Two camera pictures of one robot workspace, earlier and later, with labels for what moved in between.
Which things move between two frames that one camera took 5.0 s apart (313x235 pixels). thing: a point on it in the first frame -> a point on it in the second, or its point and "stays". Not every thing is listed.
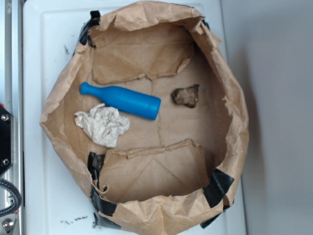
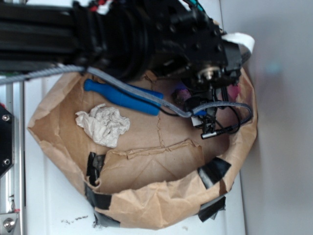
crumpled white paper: [103, 124] stays
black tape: [219, 182] -> [209, 173]
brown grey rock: [188, 96] stays
